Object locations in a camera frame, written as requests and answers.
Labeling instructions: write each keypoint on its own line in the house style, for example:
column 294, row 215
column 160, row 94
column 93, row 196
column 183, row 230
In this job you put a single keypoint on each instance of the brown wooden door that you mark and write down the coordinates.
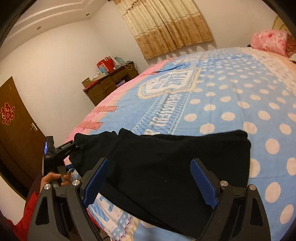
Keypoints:
column 22, row 142

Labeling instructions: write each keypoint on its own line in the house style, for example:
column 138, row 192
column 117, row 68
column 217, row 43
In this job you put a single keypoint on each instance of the person left hand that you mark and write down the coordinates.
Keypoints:
column 53, row 176

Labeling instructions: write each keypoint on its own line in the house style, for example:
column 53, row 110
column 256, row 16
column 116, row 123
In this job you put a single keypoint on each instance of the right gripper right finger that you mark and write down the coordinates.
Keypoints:
column 238, row 213

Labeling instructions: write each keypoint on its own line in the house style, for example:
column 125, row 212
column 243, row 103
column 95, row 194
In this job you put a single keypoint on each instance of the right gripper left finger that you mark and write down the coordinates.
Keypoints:
column 61, row 212

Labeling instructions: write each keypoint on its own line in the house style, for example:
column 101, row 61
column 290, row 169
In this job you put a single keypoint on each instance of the stacked books under desk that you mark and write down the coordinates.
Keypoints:
column 120, row 83

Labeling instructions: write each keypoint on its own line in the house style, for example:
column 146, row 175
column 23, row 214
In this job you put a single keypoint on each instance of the red gift bag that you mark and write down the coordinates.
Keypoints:
column 106, row 64

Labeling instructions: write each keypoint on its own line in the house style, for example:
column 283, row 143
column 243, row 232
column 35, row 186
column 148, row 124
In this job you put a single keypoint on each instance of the dark red patterned sleeve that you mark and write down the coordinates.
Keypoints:
column 21, row 229

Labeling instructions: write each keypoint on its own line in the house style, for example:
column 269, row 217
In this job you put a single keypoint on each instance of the circle patterned pillow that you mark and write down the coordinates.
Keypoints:
column 292, row 58

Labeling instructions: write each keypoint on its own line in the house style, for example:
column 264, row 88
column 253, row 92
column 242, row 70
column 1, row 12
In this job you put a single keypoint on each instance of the black knit garment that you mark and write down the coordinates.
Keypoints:
column 150, row 177

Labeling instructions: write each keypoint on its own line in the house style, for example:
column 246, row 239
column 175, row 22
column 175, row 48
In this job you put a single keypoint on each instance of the cream wooden headboard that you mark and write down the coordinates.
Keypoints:
column 278, row 24

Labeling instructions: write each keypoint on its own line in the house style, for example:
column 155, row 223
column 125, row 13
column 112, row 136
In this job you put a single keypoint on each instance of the dark wooden desk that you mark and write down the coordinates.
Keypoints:
column 100, row 89

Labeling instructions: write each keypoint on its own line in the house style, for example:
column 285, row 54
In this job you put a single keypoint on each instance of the pink floral folded blanket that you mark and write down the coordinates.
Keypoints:
column 276, row 41

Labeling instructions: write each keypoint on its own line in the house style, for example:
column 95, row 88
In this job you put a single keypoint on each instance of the beige window curtain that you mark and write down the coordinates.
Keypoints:
column 160, row 27

